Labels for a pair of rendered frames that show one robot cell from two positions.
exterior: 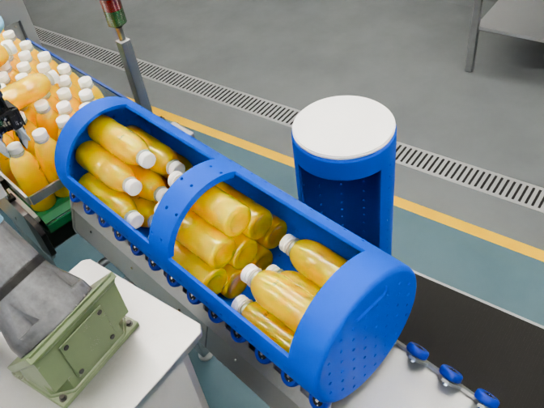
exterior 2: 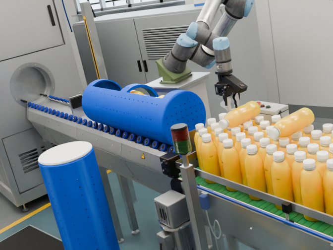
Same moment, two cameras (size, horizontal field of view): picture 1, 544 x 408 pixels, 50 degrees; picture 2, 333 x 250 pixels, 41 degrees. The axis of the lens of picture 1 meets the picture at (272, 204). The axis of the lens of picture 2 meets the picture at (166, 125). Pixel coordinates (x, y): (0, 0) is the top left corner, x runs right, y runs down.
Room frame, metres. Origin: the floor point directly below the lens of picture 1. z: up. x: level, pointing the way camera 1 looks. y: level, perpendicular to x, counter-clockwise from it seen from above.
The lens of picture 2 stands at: (3.37, 0.50, 1.79)
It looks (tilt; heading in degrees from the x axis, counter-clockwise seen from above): 18 degrees down; 185
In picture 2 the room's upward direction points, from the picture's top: 11 degrees counter-clockwise
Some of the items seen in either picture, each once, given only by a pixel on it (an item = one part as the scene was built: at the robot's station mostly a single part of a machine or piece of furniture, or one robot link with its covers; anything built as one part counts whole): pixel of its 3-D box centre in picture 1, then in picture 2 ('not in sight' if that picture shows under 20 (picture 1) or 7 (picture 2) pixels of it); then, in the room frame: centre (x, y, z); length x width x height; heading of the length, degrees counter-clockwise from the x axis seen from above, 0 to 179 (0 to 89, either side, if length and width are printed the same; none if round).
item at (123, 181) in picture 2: not in sight; (126, 196); (0.43, -0.15, 0.31); 0.06 x 0.06 x 0.63; 39
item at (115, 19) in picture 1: (115, 15); (182, 144); (1.82, 0.40, 1.18); 0.06 x 0.06 x 0.05
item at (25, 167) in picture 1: (31, 178); not in sight; (1.29, 0.65, 1.00); 0.07 x 0.07 x 0.20
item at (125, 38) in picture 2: not in sight; (163, 80); (-1.33, 0.16, 0.72); 2.15 x 0.54 x 1.45; 48
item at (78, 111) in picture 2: not in sight; (78, 106); (0.26, -0.38, 1.00); 0.10 x 0.04 x 0.15; 129
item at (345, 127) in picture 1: (343, 125); (65, 153); (1.27, -0.22, 1.03); 0.28 x 0.28 x 0.01
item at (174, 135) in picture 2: (111, 2); (180, 133); (1.82, 0.40, 1.23); 0.06 x 0.06 x 0.04
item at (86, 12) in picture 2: not in sight; (110, 109); (-0.07, -0.23, 0.85); 0.06 x 0.06 x 1.70; 39
